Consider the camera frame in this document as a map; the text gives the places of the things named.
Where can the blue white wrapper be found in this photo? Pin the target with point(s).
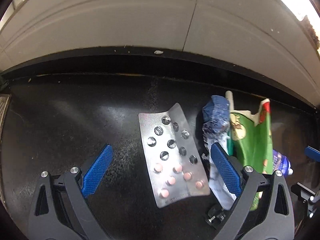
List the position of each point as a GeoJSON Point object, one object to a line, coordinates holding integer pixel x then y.
{"type": "Point", "coordinates": [216, 126]}

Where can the black toy car chassis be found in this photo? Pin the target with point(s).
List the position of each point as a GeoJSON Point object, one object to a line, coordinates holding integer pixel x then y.
{"type": "Point", "coordinates": [215, 216]}

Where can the green white marker pen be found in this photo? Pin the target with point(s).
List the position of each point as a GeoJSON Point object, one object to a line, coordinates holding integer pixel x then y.
{"type": "Point", "coordinates": [229, 97]}

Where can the blue white crumpled packet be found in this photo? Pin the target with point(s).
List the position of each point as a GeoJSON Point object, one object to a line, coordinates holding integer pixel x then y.
{"type": "Point", "coordinates": [282, 163]}

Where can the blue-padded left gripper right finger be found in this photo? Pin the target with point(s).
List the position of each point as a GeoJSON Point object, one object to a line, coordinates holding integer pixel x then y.
{"type": "Point", "coordinates": [245, 182]}

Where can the green cartoon paper cup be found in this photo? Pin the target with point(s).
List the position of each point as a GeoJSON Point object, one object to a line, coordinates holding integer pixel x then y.
{"type": "Point", "coordinates": [252, 138]}

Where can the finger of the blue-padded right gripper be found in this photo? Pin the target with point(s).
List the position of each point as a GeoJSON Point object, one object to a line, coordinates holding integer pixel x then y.
{"type": "Point", "coordinates": [312, 153]}
{"type": "Point", "coordinates": [309, 198]}

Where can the silver pill blister pack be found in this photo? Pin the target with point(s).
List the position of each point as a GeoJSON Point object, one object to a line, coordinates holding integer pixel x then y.
{"type": "Point", "coordinates": [174, 165]}

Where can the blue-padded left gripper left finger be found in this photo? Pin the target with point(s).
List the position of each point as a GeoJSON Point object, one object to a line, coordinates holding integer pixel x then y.
{"type": "Point", "coordinates": [59, 209]}

